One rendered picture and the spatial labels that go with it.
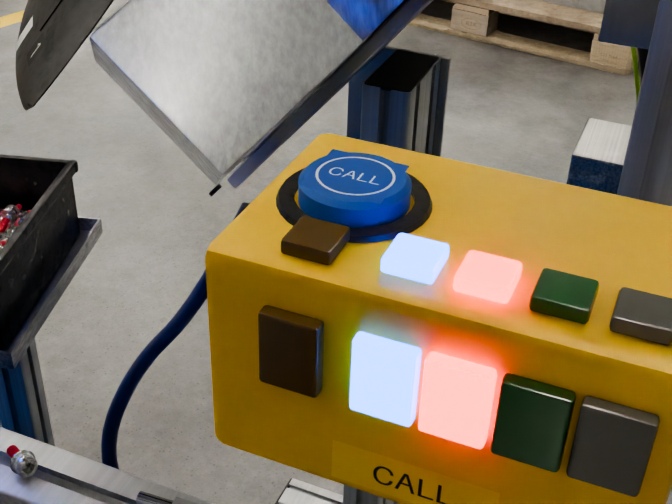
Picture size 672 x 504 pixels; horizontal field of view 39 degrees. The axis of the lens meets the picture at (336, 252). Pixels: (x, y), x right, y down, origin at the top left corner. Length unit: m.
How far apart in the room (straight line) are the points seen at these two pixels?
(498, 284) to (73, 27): 0.58
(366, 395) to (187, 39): 0.41
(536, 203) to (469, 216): 0.03
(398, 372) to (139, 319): 1.78
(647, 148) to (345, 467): 0.51
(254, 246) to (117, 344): 1.70
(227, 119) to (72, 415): 1.25
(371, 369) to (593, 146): 0.65
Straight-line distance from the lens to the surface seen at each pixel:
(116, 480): 0.53
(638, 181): 0.81
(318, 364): 0.31
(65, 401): 1.90
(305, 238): 0.31
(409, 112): 0.84
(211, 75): 0.67
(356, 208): 0.32
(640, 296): 0.30
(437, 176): 0.36
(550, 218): 0.34
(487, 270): 0.30
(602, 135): 0.96
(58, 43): 0.83
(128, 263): 2.25
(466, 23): 3.57
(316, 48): 0.69
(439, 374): 0.29
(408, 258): 0.30
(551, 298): 0.29
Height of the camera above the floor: 1.24
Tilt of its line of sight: 33 degrees down
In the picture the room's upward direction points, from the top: 2 degrees clockwise
